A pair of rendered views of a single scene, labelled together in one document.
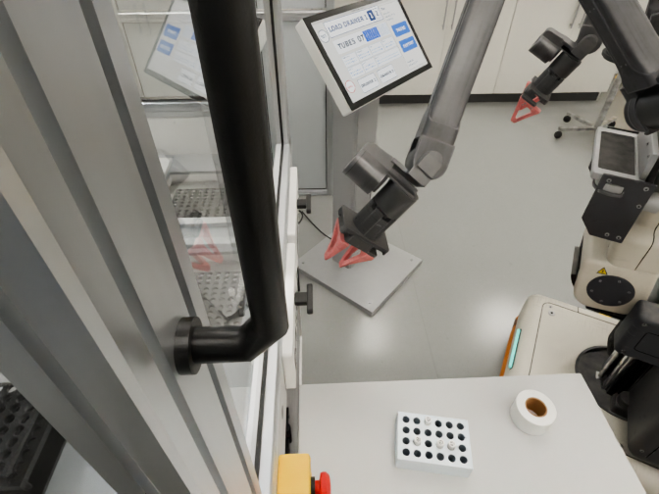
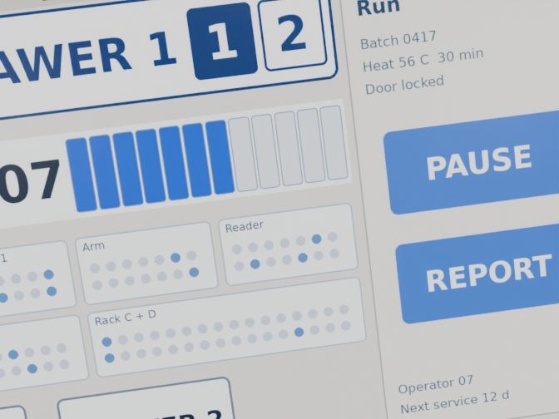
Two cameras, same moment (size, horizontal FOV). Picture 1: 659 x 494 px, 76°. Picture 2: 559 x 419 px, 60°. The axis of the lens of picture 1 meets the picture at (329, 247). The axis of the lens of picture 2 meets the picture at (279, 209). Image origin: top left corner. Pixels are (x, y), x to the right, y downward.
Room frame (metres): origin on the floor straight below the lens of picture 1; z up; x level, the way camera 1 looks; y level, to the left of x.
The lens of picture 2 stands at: (1.48, -0.34, 1.27)
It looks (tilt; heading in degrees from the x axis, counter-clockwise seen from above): 45 degrees down; 49
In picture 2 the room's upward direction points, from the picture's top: 6 degrees counter-clockwise
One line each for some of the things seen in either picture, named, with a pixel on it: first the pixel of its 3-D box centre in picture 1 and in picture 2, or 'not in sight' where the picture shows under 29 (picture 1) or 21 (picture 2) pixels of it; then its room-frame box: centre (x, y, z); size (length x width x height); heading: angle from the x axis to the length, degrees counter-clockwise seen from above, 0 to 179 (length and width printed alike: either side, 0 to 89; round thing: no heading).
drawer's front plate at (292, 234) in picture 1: (293, 214); not in sight; (0.86, 0.09, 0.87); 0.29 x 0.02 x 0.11; 3
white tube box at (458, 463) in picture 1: (431, 443); not in sight; (0.32, -0.18, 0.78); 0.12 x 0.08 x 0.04; 82
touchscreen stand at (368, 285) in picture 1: (362, 183); not in sight; (1.55, -0.14, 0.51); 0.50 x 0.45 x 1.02; 51
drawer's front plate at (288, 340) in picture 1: (290, 309); not in sight; (0.54, 0.08, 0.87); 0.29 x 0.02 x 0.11; 3
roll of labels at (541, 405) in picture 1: (532, 412); not in sight; (0.37, -0.38, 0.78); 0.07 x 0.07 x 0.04
